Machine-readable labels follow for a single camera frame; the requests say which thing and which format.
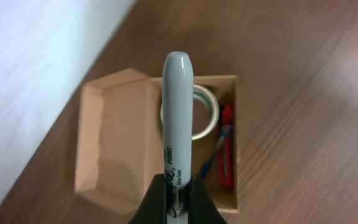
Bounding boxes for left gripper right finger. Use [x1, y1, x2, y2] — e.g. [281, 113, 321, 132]
[188, 175, 227, 224]

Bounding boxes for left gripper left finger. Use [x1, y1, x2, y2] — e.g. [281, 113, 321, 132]
[129, 174, 167, 224]

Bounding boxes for orange utility knife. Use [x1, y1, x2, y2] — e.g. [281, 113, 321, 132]
[218, 104, 234, 189]

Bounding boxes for brown cardboard box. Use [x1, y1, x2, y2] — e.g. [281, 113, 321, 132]
[75, 69, 240, 215]

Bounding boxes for blue ballpoint pen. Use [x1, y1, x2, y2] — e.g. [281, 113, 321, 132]
[199, 124, 232, 179]

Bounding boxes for white masking tape roll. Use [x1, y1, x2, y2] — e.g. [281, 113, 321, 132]
[160, 83, 219, 144]

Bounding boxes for black permanent marker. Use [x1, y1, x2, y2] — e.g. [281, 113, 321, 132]
[162, 52, 194, 223]

